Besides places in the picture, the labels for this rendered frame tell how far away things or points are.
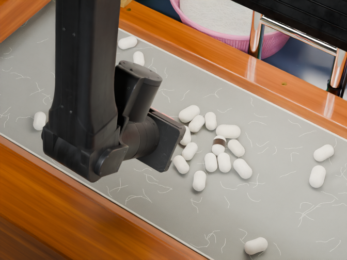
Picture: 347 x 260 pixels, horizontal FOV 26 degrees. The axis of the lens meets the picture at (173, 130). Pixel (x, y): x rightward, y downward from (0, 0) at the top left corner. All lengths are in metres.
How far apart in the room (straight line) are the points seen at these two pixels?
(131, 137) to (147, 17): 0.44
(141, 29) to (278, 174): 0.36
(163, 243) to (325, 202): 0.25
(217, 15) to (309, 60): 0.19
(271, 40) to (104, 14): 0.66
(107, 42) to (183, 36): 0.56
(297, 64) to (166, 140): 0.46
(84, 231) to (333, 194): 0.37
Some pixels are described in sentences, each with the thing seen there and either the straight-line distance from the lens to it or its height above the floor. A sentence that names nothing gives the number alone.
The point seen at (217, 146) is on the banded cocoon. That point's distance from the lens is 1.15.
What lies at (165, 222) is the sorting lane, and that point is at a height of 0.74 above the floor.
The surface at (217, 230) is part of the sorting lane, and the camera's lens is 1.08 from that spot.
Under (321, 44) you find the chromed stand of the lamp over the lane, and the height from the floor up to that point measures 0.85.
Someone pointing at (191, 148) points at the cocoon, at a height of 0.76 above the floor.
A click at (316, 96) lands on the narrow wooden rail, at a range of 1.22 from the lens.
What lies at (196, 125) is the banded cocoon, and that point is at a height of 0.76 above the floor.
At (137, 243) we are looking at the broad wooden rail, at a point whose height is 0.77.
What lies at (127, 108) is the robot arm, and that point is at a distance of 0.89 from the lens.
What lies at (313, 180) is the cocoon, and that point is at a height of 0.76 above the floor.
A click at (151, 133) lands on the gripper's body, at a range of 0.98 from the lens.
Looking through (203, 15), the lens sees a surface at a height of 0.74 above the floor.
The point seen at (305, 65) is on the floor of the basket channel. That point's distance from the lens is 1.40.
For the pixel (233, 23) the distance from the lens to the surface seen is 1.37.
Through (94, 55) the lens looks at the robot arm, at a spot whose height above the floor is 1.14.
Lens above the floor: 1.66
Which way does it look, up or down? 51 degrees down
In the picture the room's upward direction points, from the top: straight up
